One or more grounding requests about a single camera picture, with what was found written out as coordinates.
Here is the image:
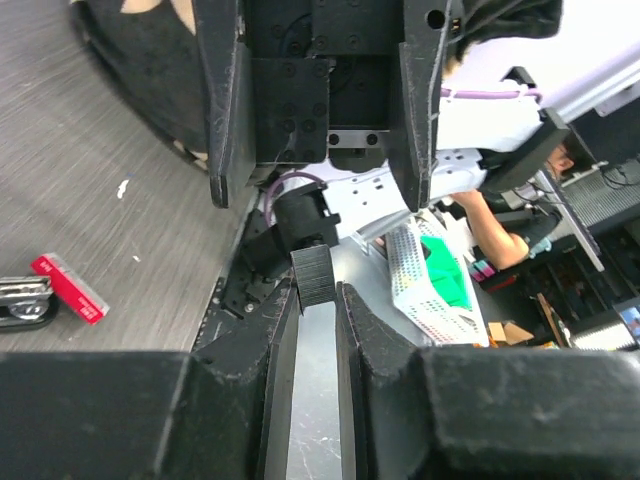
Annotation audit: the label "black stapler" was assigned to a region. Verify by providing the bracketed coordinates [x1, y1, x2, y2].
[1, 275, 60, 334]

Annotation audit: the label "white perforated basket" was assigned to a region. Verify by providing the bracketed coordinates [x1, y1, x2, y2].
[385, 219, 489, 347]

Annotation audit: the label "person in background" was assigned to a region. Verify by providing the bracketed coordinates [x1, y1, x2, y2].
[450, 133, 593, 271]

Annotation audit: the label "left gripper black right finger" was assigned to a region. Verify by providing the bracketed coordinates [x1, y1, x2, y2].
[336, 283, 639, 479]

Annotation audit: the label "grey staple strip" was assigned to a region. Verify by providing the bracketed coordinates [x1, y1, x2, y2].
[291, 244, 336, 314]

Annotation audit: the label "red white staple box sleeve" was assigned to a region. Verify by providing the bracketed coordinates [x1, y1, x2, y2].
[31, 253, 110, 325]

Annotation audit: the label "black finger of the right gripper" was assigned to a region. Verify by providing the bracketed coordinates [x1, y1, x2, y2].
[387, 1, 450, 211]
[193, 0, 255, 209]

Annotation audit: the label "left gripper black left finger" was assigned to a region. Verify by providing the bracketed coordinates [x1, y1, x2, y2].
[1, 279, 299, 479]

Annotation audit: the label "black floral fleece garment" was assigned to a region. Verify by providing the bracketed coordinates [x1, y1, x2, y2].
[69, 0, 208, 171]

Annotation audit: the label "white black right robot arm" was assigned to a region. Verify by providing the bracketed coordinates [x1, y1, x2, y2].
[193, 1, 565, 211]

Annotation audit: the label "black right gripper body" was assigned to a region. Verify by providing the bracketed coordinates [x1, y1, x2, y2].
[238, 1, 405, 172]

